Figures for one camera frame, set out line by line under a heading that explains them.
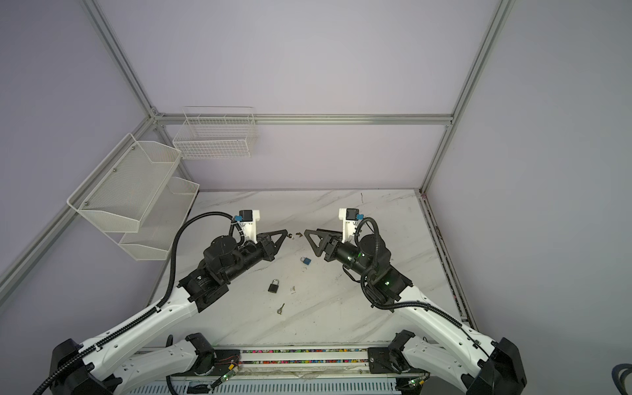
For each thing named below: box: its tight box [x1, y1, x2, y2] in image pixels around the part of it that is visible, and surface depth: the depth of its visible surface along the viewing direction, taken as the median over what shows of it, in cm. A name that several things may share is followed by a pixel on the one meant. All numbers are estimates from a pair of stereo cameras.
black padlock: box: [267, 278, 279, 294], surface depth 91 cm
